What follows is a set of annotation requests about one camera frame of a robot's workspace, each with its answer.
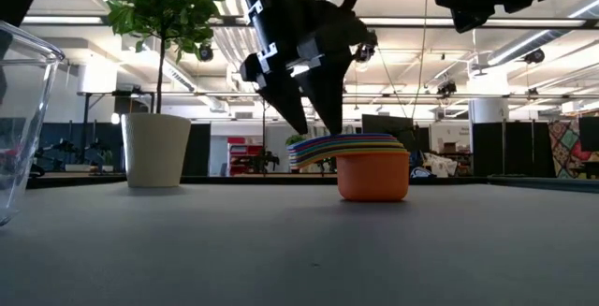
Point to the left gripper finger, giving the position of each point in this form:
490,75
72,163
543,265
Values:
281,91
330,91

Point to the red measuring cup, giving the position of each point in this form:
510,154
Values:
355,137

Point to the teal measuring cup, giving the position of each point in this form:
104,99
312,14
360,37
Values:
355,139

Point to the purple measuring cup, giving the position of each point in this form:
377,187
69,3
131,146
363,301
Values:
355,145

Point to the green measuring cup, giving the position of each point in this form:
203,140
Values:
355,148

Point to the orange measuring cup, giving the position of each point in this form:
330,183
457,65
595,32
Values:
374,179

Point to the background black robot arm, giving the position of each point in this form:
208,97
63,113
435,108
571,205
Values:
262,160

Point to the small background potted plant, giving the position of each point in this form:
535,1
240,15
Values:
295,140

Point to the long ceiling light fixture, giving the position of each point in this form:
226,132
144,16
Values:
412,21

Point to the black computer monitor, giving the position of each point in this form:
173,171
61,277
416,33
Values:
388,123

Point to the red storage shelf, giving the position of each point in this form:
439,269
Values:
243,149

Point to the white round pillar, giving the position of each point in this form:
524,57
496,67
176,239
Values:
489,109

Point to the narrow black partition panel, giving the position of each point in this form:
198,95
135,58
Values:
196,151

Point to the green leafy plant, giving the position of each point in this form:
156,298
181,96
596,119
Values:
164,11

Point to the white cloth bag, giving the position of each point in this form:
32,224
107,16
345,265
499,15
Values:
440,163

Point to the wide dark partition panels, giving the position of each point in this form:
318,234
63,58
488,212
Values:
515,149

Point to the white plant pot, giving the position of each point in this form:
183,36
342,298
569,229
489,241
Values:
154,156

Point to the black screen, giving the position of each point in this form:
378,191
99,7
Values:
589,133

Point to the patterned patchwork quilt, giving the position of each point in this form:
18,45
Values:
564,147

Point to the black metal frame stand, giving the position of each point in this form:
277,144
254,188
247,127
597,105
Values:
86,119
263,123

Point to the black hanging ceiling camera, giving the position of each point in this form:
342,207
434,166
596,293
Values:
447,88
206,53
536,56
366,54

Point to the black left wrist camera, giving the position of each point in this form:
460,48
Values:
337,30

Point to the wooden table with black frame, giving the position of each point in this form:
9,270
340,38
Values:
281,180

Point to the blue partition wall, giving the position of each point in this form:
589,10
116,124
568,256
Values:
56,137

